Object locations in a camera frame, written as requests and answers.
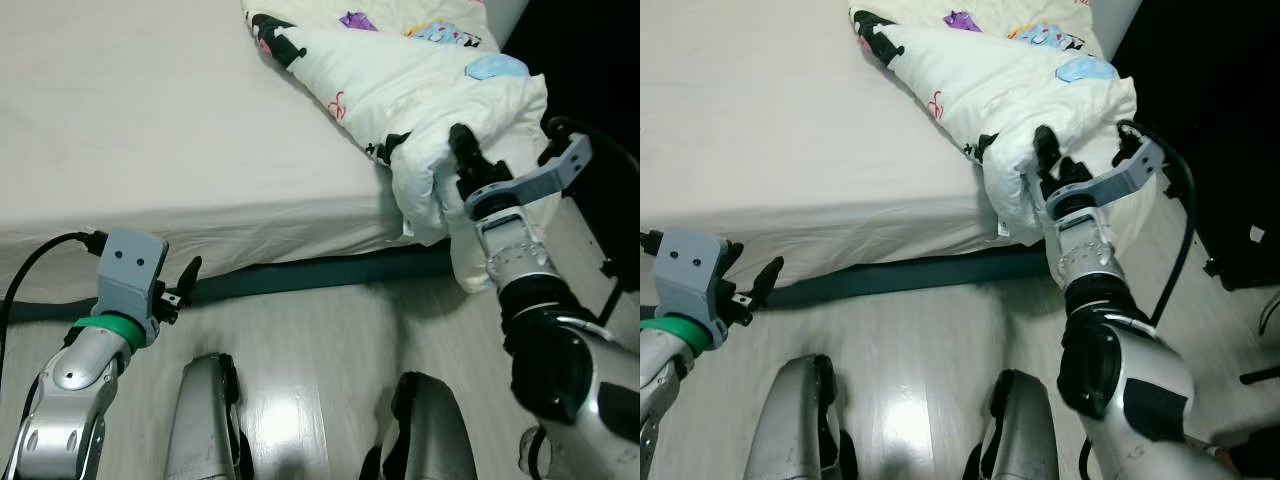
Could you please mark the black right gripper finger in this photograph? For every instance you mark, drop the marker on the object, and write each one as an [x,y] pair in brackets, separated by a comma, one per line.
[1046,148]
[465,148]

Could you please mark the cream cartoon print quilt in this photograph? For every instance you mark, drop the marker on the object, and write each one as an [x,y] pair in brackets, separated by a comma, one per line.
[400,90]
[1000,90]

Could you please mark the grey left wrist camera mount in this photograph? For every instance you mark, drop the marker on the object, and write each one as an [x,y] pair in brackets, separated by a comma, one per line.
[130,265]
[690,265]

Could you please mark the bed mattress with beige sheet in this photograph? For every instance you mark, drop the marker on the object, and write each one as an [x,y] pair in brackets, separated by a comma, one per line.
[150,120]
[780,120]

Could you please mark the silver robot right leg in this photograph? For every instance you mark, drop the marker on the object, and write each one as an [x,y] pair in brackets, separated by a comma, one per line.
[1020,440]
[435,440]

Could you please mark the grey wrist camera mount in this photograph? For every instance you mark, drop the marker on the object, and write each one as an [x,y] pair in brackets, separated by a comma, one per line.
[1125,180]
[545,180]
[130,265]
[690,265]

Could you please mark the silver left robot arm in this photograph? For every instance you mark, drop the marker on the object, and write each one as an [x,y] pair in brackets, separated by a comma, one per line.
[665,370]
[70,380]

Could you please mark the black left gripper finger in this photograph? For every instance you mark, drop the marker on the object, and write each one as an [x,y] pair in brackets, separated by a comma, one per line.
[770,278]
[190,275]
[733,260]

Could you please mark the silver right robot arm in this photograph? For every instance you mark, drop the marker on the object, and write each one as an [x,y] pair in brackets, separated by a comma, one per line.
[1085,250]
[520,255]

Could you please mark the dark teal bed frame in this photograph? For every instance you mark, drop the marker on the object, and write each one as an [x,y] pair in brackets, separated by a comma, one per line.
[900,280]
[300,275]

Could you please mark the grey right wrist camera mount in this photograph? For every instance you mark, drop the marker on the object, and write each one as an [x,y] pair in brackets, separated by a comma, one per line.
[1125,180]
[545,180]

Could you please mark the silver robot left leg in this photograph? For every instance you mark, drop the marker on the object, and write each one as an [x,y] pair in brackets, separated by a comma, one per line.
[205,420]
[800,420]

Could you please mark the silver robot leg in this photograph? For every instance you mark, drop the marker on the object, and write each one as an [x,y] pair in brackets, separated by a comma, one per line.
[435,440]
[205,420]
[1020,440]
[800,420]

